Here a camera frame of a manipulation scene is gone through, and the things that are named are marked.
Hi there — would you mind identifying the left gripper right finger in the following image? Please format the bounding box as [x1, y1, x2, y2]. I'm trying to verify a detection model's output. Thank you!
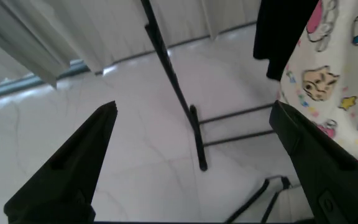
[268, 100, 358, 223]

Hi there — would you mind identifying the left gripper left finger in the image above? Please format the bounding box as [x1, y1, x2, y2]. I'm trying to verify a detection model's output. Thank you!
[3, 100, 119, 223]

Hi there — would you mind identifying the cream printed garment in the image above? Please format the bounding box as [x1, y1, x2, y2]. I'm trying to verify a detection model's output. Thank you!
[277, 0, 358, 160]

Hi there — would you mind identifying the black t-shirt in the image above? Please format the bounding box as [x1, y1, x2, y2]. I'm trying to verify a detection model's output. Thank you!
[252, 0, 319, 82]

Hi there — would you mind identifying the black clothes rack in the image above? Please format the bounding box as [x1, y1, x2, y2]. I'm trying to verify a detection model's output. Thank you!
[140, 0, 276, 172]

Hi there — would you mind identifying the white curtain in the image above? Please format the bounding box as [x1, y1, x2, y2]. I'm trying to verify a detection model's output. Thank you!
[0, 0, 262, 88]

